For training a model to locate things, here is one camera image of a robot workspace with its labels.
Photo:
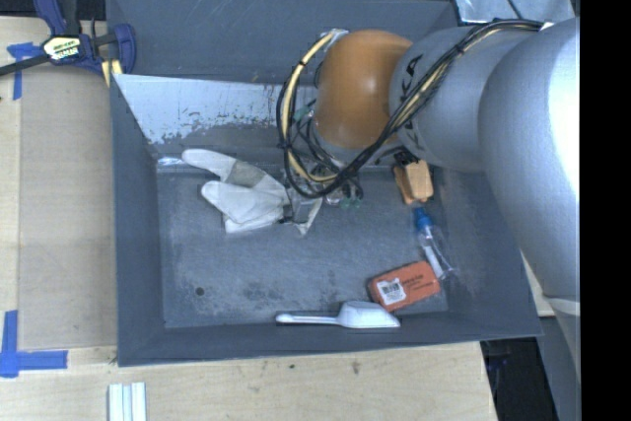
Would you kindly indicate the white plastic scoop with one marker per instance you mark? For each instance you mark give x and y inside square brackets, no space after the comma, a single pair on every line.
[362,315]

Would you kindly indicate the clear bottle with blue cap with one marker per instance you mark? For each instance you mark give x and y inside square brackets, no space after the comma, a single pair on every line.
[430,241]

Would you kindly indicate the grey metal bin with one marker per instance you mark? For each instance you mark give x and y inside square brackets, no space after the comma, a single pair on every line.
[276,261]

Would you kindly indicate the pale brown cardboard board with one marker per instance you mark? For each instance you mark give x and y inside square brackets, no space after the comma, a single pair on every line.
[64,212]

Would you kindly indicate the orange flat packet with label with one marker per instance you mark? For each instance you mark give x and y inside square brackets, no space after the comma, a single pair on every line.
[401,286]

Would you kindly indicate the orange and black clip block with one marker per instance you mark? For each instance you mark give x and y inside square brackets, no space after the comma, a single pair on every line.
[416,182]

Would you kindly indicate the white work glove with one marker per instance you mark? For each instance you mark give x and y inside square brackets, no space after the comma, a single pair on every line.
[246,199]

